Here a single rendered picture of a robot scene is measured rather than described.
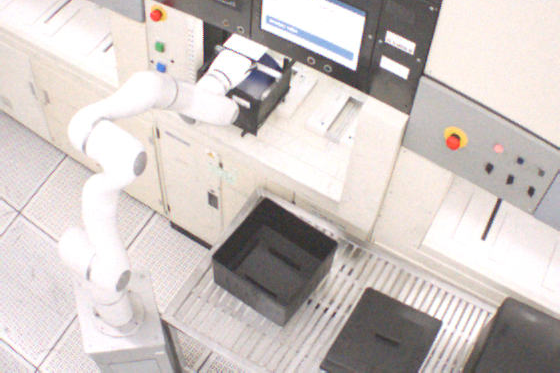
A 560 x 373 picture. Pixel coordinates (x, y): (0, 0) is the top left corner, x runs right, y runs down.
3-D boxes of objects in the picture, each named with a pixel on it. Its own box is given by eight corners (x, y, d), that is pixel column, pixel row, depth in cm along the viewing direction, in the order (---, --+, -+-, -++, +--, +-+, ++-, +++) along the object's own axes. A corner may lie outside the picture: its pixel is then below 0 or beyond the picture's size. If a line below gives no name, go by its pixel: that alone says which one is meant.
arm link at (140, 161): (93, 257, 188) (136, 286, 184) (68, 276, 178) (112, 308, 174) (109, 108, 161) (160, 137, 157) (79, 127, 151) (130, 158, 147)
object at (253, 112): (197, 114, 230) (195, 48, 205) (231, 76, 241) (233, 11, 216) (260, 147, 224) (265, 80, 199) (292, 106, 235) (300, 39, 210)
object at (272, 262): (263, 223, 231) (265, 194, 217) (333, 267, 223) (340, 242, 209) (211, 281, 217) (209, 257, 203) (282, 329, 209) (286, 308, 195)
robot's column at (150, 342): (124, 407, 260) (84, 354, 198) (111, 351, 275) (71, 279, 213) (185, 400, 265) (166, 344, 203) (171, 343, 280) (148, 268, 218)
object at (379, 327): (317, 368, 202) (322, 355, 191) (361, 296, 217) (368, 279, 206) (399, 404, 195) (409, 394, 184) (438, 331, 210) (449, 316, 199)
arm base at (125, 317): (94, 340, 201) (82, 319, 186) (85, 289, 212) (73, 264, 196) (149, 333, 205) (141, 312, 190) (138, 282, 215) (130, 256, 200)
